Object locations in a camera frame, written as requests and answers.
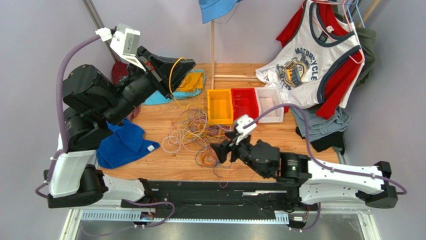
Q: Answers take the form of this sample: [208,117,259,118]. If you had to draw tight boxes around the blue cloth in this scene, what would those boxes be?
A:
[96,118,160,169]

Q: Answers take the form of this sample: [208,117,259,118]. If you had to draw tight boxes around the maroon cloth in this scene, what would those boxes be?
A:
[111,61,128,85]

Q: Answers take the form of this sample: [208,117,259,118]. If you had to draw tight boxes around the cyan shirt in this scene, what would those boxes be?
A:
[142,69,206,106]

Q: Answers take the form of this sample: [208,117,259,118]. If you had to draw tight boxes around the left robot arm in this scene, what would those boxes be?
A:
[44,46,196,209]

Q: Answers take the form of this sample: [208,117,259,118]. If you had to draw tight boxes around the aluminium corner profile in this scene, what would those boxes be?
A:
[81,0,121,63]

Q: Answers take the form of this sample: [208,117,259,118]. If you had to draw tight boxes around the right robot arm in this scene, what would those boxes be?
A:
[210,132,398,209]

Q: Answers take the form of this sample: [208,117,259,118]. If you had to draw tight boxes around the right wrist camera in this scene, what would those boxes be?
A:
[234,114,257,145]

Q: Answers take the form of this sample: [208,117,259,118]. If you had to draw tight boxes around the red plastic bin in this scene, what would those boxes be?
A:
[231,88,259,124]

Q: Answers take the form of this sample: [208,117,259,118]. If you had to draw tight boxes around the mustard yellow shirt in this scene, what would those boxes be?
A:
[176,71,205,93]

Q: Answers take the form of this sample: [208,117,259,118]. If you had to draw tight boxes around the yellow plastic bin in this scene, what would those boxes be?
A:
[207,89,234,125]

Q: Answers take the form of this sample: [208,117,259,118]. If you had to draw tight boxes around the white motorcycle tank top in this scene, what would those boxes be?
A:
[255,0,366,110]

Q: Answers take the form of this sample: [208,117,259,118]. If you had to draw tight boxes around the grey denim shorts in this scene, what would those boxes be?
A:
[289,106,352,142]

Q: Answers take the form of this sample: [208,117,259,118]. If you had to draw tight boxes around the blue bucket hat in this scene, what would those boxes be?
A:
[198,0,241,24]

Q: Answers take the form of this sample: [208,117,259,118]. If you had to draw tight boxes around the yellow cable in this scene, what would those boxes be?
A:
[168,57,201,111]

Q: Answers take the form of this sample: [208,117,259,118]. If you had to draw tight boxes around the white plastic bin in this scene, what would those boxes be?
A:
[254,87,284,124]

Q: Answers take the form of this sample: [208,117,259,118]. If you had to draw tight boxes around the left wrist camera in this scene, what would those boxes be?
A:
[95,23,147,71]

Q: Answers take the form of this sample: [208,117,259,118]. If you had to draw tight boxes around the pink clothes hanger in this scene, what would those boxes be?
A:
[297,0,365,71]

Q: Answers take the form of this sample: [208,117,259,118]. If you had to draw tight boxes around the coloured cable pile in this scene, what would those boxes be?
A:
[161,108,241,189]

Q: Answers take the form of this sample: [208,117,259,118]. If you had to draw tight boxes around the pink cloth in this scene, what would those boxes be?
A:
[126,105,142,122]

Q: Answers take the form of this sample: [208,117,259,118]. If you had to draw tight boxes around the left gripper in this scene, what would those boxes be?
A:
[101,47,196,126]

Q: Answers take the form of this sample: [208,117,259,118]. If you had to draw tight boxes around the wooden stand pole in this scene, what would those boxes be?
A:
[210,20,257,89]

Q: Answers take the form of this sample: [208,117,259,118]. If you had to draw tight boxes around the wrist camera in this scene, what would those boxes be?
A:
[234,114,257,145]
[95,23,147,71]

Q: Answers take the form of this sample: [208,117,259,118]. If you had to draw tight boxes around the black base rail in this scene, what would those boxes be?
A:
[139,181,319,221]

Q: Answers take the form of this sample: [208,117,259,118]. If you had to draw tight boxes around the olive green garment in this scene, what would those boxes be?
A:
[327,13,377,90]

